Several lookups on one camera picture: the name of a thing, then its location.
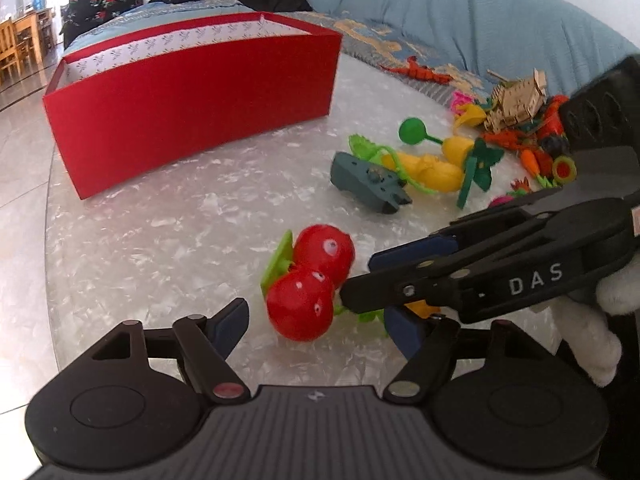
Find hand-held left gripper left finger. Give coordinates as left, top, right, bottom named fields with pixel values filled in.
left=90, top=298, right=251, bottom=405

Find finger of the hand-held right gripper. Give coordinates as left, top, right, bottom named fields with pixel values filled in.
left=340, top=255, right=482, bottom=325
left=367, top=196, right=627, bottom=273

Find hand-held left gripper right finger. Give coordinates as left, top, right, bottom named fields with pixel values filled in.
left=382, top=305, right=548, bottom=405

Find red cherry toy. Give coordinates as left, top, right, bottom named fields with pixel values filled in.
left=261, top=224, right=386, bottom=343

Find dark teal toy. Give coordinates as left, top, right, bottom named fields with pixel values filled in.
left=330, top=152, right=413, bottom=216

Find red cardboard box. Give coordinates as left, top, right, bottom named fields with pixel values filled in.
left=42, top=11, right=343, bottom=201

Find person's right hand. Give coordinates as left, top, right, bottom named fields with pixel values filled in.
left=565, top=260, right=640, bottom=387

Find orange carrot toy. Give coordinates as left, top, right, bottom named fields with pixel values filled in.
left=520, top=149, right=543, bottom=176

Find yellow toy with green leaves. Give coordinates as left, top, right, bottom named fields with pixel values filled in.
left=347, top=134, right=466, bottom=193

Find wooden model house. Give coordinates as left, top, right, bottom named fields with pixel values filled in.
left=482, top=67, right=548, bottom=133

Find green ball yellow body toy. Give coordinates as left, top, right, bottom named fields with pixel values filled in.
left=398, top=117, right=506, bottom=210

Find yellow curved toy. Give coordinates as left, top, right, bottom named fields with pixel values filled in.
left=452, top=105, right=488, bottom=128

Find orange lobster toy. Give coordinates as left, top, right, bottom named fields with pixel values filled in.
left=380, top=56, right=453, bottom=83

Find blue printed blanket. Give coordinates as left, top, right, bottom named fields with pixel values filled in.
left=300, top=10, right=501, bottom=106

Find sofa with blue cover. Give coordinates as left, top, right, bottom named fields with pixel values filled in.
left=62, top=0, right=640, bottom=126

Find wooden dining table and chairs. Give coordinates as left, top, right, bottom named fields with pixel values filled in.
left=15, top=9, right=56, bottom=66

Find wooden chair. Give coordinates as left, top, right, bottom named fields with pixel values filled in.
left=0, top=16, right=26, bottom=81

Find red and green ring toy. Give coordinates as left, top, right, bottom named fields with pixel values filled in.
left=552, top=156, right=578, bottom=183

